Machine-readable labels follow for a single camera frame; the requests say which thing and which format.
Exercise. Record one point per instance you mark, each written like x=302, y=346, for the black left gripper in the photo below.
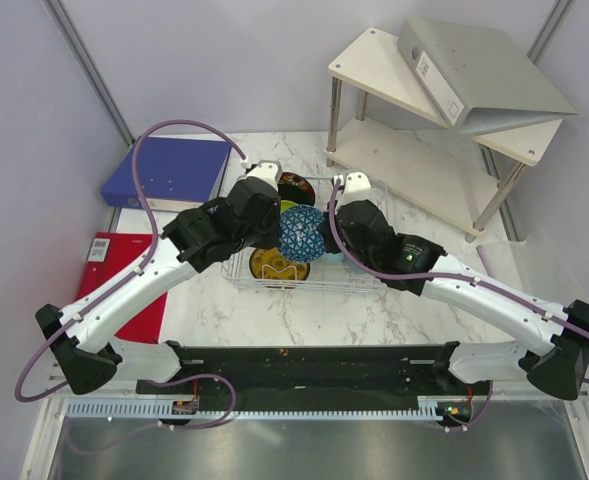
x=272, y=239

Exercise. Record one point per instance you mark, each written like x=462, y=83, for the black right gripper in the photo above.
x=330, y=241

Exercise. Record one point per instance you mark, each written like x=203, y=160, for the light blue mug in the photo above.
x=337, y=259

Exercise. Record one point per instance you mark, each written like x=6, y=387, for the blue patterned bowl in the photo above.
x=300, y=239

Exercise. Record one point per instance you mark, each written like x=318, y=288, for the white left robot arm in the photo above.
x=82, y=335

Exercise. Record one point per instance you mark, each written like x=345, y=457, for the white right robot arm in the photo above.
x=549, y=345

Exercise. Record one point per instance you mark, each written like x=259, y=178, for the yellow patterned black plate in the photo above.
x=271, y=265

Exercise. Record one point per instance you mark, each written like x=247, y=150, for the lime green plate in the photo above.
x=286, y=205

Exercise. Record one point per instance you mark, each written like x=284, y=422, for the cream two-tier shelf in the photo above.
x=462, y=195

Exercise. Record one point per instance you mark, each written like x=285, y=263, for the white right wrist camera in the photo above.
x=353, y=183

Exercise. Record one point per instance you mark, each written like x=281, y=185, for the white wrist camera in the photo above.
x=353, y=183
x=268, y=171

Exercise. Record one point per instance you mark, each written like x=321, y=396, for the blue ring binder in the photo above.
x=176, y=174

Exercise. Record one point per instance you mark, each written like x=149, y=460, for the clear wire dish rack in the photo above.
x=322, y=278

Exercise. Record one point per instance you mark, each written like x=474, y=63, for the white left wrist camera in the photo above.
x=268, y=171

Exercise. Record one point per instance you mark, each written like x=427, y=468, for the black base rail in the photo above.
x=310, y=378

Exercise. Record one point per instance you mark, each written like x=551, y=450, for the grey ring binder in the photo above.
x=478, y=78

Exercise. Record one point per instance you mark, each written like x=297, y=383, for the light blue cable duct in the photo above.
x=167, y=409

